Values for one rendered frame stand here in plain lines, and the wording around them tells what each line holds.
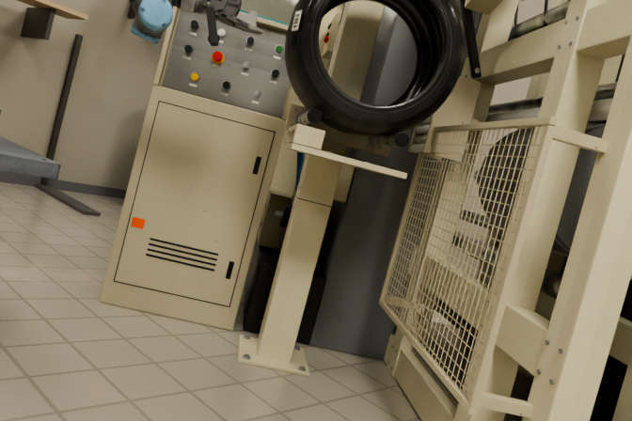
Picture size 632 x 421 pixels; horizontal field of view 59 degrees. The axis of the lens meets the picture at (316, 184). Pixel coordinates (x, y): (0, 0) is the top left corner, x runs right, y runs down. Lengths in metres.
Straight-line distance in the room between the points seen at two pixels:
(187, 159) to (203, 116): 0.18
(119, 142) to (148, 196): 2.95
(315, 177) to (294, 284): 0.41
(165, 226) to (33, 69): 2.80
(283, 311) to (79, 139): 3.31
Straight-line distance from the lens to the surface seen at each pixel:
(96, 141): 5.18
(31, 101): 4.94
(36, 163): 1.51
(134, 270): 2.40
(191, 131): 2.31
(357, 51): 2.12
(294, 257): 2.11
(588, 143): 1.43
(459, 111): 2.13
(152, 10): 1.66
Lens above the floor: 0.77
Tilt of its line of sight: 2 degrees down
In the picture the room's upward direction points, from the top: 15 degrees clockwise
